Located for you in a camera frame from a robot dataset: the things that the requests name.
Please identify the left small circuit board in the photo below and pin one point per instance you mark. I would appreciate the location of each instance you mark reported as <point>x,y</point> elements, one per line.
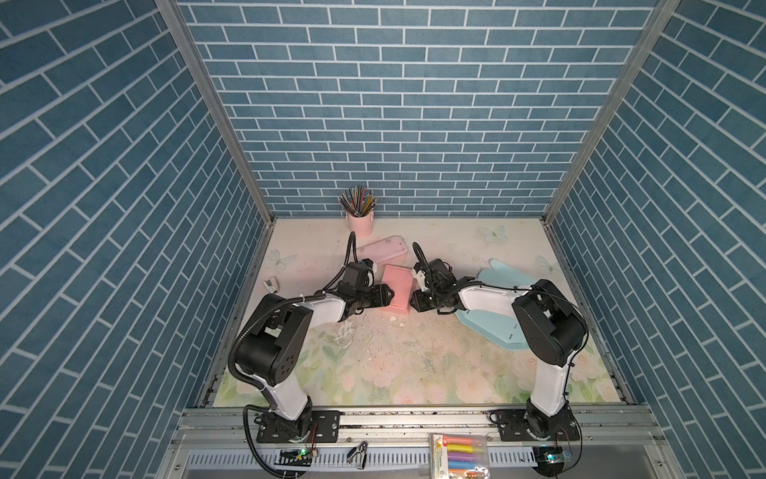
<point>301,458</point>

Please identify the black metal clip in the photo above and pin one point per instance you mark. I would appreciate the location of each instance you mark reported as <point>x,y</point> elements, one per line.
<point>357,456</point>

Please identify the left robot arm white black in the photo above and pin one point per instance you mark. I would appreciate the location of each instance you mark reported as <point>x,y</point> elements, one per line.
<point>266,350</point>

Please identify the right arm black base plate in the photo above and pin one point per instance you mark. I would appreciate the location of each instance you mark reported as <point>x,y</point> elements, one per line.
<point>531,424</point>

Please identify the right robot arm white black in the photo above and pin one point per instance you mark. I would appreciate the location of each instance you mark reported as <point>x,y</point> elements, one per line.
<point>552,326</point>

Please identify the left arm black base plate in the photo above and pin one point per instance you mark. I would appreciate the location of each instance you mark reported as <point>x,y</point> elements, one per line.
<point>317,426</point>

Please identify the light blue paper box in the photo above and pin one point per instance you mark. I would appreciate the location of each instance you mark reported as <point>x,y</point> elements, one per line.
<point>503,330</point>

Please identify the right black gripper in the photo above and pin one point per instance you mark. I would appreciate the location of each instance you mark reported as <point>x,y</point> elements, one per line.
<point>416,300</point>

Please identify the aluminium front rail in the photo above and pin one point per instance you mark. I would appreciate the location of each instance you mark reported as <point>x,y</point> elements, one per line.
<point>410,426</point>

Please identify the right small circuit board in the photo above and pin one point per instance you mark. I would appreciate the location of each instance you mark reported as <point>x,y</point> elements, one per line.
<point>550,461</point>

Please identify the pink pencil cup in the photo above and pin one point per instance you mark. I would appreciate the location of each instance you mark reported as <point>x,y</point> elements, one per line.
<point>361,226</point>

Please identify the pack of coloured markers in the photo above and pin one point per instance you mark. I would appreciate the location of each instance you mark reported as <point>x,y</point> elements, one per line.
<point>459,456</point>

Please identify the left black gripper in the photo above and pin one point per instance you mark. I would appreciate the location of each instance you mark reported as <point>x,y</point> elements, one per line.
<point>381,295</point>

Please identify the small circuit board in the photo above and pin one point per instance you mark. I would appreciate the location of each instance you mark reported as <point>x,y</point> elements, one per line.
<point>550,461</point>
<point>301,458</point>

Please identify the bundle of coloured pencils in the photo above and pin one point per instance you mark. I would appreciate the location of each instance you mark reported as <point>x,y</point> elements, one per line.
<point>358,201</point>

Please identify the pink paper box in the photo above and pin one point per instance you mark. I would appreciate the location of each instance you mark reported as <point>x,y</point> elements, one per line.
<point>401,281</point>

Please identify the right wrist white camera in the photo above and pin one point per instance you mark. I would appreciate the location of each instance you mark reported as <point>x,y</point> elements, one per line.
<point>420,278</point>

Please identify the pink pencil case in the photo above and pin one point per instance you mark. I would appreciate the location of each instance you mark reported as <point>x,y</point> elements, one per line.
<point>386,251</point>

